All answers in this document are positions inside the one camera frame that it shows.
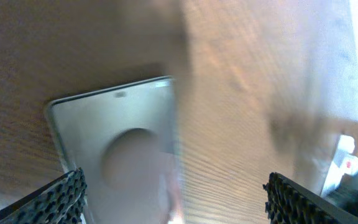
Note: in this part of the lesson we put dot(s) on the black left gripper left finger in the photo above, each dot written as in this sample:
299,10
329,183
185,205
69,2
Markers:
61,201

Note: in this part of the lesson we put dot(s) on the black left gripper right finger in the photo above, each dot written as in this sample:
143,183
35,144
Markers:
288,202

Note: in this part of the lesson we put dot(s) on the white power strip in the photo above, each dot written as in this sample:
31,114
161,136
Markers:
345,145

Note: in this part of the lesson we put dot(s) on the white USB charger plug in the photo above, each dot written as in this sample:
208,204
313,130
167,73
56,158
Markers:
349,165

